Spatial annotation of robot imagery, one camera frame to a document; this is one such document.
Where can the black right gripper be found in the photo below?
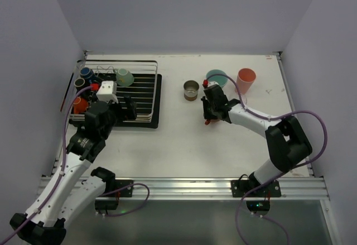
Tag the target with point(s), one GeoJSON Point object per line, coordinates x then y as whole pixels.
{"type": "Point", "coordinates": [210, 110]}

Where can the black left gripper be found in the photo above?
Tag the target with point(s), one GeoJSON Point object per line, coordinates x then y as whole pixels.
{"type": "Point", "coordinates": [122, 110]}

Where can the large green mug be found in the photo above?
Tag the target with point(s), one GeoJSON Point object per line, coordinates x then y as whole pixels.
{"type": "Point", "coordinates": [217, 76]}

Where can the white brown cup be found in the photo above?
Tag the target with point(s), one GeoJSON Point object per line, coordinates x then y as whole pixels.
{"type": "Point", "coordinates": [191, 89]}

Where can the small green cup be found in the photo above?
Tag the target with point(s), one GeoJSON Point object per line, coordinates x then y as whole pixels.
{"type": "Point", "coordinates": [124, 77]}

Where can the pink plastic cup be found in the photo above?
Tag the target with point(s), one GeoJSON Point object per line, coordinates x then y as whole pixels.
{"type": "Point", "coordinates": [245, 79]}

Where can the black cup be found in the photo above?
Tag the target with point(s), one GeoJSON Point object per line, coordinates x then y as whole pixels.
{"type": "Point", "coordinates": [80, 83]}

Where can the clear glass cup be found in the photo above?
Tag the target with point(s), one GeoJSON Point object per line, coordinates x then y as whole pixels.
{"type": "Point", "coordinates": [243, 99]}

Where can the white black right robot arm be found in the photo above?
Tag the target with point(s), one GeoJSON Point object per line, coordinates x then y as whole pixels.
{"type": "Point", "coordinates": [287, 143]}

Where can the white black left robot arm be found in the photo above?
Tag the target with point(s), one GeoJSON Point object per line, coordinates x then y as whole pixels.
{"type": "Point", "coordinates": [47, 219]}

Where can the black drip tray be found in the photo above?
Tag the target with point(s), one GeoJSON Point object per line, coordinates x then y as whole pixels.
{"type": "Point", "coordinates": [146, 93]}

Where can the orange mug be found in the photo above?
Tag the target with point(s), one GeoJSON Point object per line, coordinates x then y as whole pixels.
{"type": "Point", "coordinates": [80, 105]}

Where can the blue cup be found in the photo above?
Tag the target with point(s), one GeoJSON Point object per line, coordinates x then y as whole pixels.
{"type": "Point", "coordinates": [88, 75]}

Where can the left black controller box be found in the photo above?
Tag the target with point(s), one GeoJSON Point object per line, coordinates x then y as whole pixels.
{"type": "Point", "coordinates": [104, 206]}

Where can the black controller box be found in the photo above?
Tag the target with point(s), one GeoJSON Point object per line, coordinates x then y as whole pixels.
{"type": "Point", "coordinates": [259, 207]}
{"type": "Point", "coordinates": [104, 206]}

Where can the right black controller box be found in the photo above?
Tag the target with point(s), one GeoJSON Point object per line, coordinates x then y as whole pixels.
{"type": "Point", "coordinates": [259, 207]}

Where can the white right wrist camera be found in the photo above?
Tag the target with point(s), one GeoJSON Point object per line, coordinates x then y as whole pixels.
{"type": "Point", "coordinates": [212, 83]}

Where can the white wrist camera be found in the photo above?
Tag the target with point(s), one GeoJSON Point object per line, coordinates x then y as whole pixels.
{"type": "Point", "coordinates": [108, 92]}
{"type": "Point", "coordinates": [212, 83]}

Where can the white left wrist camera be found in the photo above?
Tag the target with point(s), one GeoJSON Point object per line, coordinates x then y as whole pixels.
{"type": "Point", "coordinates": [108, 92]}

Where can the metal wire dish rack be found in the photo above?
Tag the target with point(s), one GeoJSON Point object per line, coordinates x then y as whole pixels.
{"type": "Point", "coordinates": [104, 69]}

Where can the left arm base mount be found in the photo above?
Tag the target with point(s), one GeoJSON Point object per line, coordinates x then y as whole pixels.
{"type": "Point", "coordinates": [119, 188]}

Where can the aluminium right side rail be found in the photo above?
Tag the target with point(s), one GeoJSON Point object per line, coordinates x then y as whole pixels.
{"type": "Point", "coordinates": [295, 116]}

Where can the aluminium rail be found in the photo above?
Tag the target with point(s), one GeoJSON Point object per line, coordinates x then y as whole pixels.
{"type": "Point", "coordinates": [286, 188]}
{"type": "Point", "coordinates": [295, 116]}

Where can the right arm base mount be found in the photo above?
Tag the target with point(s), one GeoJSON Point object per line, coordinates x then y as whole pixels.
{"type": "Point", "coordinates": [242, 185]}

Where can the aluminium front rail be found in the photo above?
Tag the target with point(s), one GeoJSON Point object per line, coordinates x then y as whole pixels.
{"type": "Point", "coordinates": [286, 188]}

